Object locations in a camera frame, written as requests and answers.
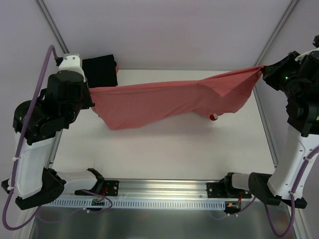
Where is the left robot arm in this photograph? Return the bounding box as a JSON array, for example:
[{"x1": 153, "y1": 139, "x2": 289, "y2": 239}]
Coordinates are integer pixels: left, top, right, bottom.
[{"x1": 13, "y1": 70, "x2": 104, "y2": 210}]

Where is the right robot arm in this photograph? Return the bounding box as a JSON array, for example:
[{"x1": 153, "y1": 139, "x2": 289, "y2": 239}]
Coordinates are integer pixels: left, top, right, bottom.
[{"x1": 222, "y1": 36, "x2": 319, "y2": 209}]

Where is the folded black t shirt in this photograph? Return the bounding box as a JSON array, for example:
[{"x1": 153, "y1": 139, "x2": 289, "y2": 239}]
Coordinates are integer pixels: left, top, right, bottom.
[{"x1": 82, "y1": 54, "x2": 118, "y2": 89}]

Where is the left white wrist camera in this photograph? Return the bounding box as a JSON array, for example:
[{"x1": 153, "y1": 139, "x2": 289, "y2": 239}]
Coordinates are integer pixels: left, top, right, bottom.
[{"x1": 55, "y1": 54, "x2": 87, "y2": 82}]

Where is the right rear frame post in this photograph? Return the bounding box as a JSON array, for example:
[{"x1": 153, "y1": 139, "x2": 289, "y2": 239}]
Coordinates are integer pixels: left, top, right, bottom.
[{"x1": 254, "y1": 0, "x2": 300, "y2": 66}]

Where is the frame post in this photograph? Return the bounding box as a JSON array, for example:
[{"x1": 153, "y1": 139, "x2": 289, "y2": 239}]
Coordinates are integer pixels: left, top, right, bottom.
[
  {"x1": 254, "y1": 0, "x2": 300, "y2": 66},
  {"x1": 35, "y1": 0, "x2": 69, "y2": 54}
]

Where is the left rear frame post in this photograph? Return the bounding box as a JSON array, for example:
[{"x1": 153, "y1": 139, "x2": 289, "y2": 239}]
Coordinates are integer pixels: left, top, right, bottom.
[{"x1": 35, "y1": 0, "x2": 69, "y2": 54}]

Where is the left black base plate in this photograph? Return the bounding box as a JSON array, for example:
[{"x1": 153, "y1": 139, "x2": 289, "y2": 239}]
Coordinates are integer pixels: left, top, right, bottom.
[{"x1": 102, "y1": 180, "x2": 120, "y2": 197}]

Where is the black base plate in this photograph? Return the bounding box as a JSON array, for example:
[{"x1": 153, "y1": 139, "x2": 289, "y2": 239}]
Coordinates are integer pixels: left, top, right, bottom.
[
  {"x1": 102, "y1": 180, "x2": 120, "y2": 197},
  {"x1": 206, "y1": 182, "x2": 252, "y2": 199}
]

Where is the white slotted cable duct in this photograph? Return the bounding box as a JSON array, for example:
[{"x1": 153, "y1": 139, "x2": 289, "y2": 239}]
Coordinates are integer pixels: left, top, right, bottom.
[{"x1": 45, "y1": 197, "x2": 226, "y2": 211}]

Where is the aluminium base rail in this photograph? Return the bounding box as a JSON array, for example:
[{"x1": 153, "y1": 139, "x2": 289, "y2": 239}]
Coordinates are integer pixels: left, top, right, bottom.
[{"x1": 107, "y1": 179, "x2": 219, "y2": 200}]

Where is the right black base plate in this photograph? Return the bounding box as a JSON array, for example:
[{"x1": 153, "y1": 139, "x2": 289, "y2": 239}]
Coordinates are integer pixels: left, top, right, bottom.
[{"x1": 206, "y1": 182, "x2": 252, "y2": 199}]

